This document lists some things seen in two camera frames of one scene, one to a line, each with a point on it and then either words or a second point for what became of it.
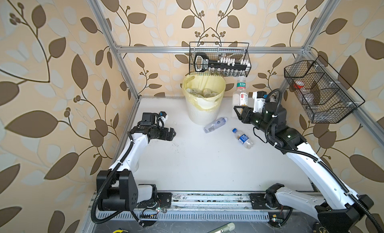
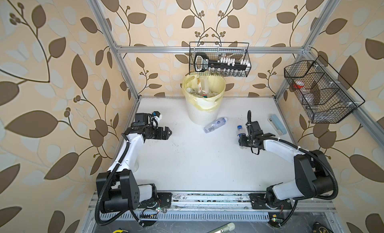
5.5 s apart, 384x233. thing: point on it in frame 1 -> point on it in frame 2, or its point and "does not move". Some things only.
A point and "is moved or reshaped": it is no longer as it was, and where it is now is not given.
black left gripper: [169, 135] does not move
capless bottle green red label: [240, 96] -> [206, 87]
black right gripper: [247, 113] -> [242, 138]
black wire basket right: [324, 96] does not move
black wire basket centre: [219, 59] does not move
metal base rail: [217, 201] does not move
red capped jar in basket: [299, 84] does not move
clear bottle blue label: [243, 138] is moved or reshaped
